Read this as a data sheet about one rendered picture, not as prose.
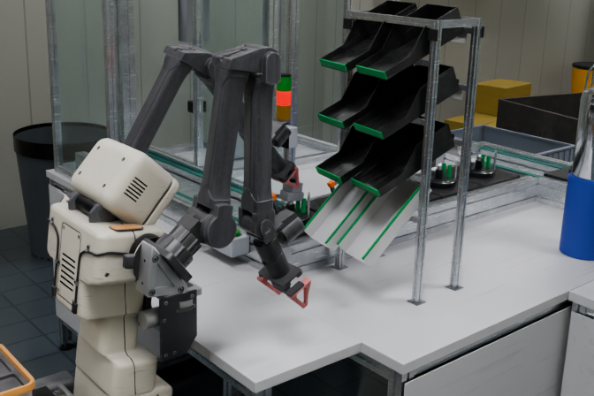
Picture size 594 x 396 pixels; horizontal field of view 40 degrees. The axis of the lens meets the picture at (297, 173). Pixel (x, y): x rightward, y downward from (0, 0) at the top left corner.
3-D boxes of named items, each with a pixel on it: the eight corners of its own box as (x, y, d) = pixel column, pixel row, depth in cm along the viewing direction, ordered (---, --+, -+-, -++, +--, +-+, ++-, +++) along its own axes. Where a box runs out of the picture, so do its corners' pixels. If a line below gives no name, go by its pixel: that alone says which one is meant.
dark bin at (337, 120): (344, 130, 226) (335, 107, 223) (319, 120, 237) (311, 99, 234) (419, 82, 235) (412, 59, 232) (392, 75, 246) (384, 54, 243)
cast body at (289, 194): (287, 201, 261) (290, 180, 259) (278, 198, 264) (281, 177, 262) (307, 200, 266) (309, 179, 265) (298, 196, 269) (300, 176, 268)
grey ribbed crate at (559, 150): (526, 200, 413) (530, 156, 407) (432, 172, 459) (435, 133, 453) (572, 186, 440) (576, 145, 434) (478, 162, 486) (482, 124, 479)
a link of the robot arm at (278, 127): (239, 133, 248) (259, 143, 243) (263, 105, 251) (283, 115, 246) (255, 154, 257) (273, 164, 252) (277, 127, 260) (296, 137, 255)
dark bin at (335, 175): (341, 185, 230) (333, 163, 227) (317, 173, 241) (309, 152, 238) (415, 136, 240) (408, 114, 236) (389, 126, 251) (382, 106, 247)
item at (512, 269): (402, 375, 199) (403, 364, 198) (110, 215, 308) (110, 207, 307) (673, 251, 287) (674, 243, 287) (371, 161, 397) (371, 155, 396)
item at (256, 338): (255, 393, 189) (255, 383, 188) (86, 270, 256) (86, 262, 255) (453, 316, 232) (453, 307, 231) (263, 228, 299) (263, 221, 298)
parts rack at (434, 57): (416, 306, 231) (437, 21, 209) (330, 266, 257) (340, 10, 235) (463, 287, 244) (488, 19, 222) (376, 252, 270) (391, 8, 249)
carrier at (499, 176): (483, 190, 313) (485, 158, 309) (435, 176, 330) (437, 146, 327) (520, 179, 328) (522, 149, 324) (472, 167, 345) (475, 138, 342)
